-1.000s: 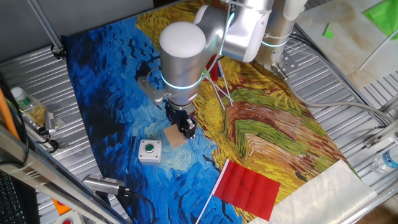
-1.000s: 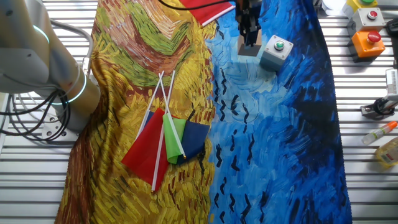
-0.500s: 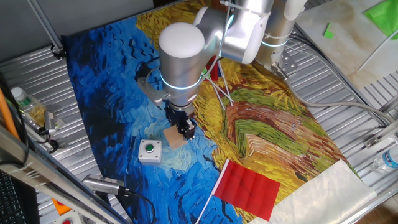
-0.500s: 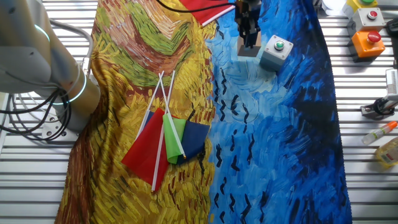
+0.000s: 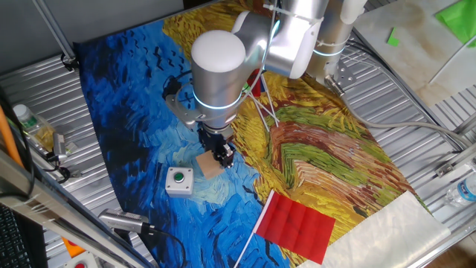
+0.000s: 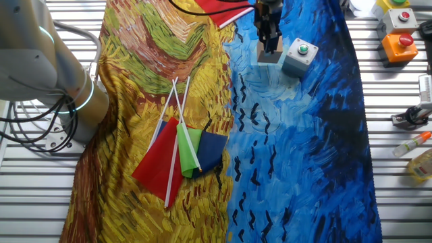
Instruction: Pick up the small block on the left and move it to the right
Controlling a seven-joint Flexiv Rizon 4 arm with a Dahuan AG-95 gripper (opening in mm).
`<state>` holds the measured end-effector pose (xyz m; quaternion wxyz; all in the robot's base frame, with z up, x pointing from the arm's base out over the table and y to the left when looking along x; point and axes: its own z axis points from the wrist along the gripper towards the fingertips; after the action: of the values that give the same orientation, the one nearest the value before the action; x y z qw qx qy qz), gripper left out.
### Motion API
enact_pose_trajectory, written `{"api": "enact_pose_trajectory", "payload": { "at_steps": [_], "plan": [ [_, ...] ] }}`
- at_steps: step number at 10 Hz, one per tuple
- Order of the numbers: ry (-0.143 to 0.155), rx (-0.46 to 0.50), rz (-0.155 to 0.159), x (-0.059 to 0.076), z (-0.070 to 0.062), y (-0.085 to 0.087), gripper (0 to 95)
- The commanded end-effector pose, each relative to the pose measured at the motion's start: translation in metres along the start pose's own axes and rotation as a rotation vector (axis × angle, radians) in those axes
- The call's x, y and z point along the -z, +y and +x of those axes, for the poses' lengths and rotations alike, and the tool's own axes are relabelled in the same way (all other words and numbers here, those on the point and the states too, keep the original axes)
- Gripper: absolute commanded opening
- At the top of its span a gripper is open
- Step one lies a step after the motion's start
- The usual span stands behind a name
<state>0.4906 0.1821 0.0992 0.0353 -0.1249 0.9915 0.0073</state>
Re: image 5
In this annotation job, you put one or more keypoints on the white glossy sheet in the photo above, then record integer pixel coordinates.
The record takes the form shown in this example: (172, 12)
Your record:
(386, 234)

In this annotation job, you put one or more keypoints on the small green paper scrap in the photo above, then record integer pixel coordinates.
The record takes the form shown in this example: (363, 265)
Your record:
(393, 38)

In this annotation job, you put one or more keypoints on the black keyboard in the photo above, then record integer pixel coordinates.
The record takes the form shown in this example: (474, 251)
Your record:
(13, 242)

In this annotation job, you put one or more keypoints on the ribbed silver camera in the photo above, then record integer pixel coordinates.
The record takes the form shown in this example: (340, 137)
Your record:
(121, 219)

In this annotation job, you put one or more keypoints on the orange box red button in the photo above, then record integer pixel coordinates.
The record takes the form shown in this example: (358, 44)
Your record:
(72, 247)

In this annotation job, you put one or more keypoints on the painted landscape print cloth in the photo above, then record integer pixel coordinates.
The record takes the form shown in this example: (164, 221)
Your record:
(141, 111)

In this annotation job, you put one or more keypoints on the small silver black device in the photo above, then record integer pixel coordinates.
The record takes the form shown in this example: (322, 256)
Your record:
(59, 145)

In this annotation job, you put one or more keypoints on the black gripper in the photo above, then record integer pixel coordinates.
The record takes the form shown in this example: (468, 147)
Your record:
(215, 139)

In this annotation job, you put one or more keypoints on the small red flag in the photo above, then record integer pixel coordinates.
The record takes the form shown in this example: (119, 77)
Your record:
(256, 82)

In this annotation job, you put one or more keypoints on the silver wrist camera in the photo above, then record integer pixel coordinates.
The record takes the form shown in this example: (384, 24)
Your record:
(182, 111)

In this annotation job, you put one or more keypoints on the beige marble board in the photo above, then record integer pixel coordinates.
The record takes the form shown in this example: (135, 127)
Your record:
(416, 44)

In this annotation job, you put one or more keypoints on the yellow liquid bottle green label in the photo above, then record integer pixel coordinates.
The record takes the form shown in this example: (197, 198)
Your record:
(33, 124)

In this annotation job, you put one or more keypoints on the aluminium profile bracket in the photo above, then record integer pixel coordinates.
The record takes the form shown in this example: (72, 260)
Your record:
(455, 160)

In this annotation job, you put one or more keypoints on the grey box green push button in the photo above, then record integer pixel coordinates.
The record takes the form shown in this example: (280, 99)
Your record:
(180, 186)

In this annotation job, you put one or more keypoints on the orange pole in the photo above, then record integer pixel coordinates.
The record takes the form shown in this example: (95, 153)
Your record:
(7, 137)

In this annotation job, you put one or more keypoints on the light wooden block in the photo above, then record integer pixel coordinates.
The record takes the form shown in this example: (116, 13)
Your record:
(208, 165)

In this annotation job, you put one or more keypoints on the bright green paper sheet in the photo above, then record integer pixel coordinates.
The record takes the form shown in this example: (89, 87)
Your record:
(459, 18)

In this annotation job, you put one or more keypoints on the thin metal rod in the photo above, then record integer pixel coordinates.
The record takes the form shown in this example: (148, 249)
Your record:
(56, 31)

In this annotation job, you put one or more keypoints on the grey box red button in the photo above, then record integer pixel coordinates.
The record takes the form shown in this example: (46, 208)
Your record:
(80, 265)

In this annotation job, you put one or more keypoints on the aluminium frame bar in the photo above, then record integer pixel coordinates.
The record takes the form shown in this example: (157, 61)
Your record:
(56, 216)

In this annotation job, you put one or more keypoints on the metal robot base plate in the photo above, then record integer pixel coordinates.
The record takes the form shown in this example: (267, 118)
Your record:
(344, 74)

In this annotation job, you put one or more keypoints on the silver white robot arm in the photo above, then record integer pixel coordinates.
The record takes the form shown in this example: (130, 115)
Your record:
(219, 74)

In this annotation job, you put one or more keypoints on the large red flag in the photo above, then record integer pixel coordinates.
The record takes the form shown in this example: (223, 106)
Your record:
(297, 227)

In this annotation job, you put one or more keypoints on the clear water bottle blue label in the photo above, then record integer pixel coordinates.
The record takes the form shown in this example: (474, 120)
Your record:
(463, 191)

